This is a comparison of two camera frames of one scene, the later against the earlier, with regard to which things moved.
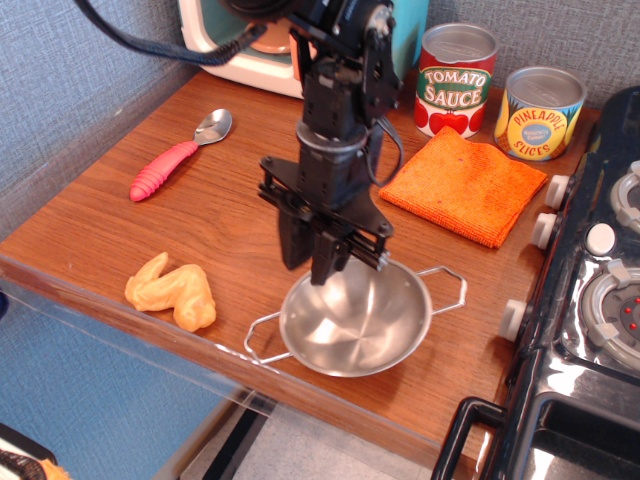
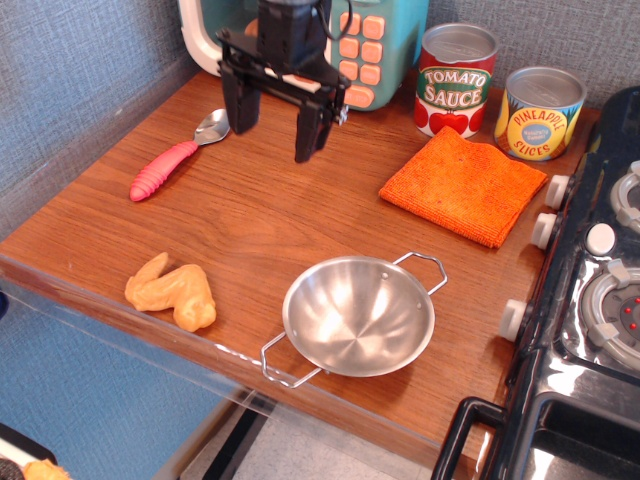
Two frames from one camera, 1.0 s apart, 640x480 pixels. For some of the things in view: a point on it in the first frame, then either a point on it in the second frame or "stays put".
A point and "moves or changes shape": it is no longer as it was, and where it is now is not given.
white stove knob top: x=556 y=190 stays put
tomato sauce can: x=455 y=75 stays put
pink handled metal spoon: x=213 y=127 stays put
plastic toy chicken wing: x=184 y=290 stays put
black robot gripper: x=328 y=182 → x=289 y=62
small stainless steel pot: x=365 y=322 moves or changes shape
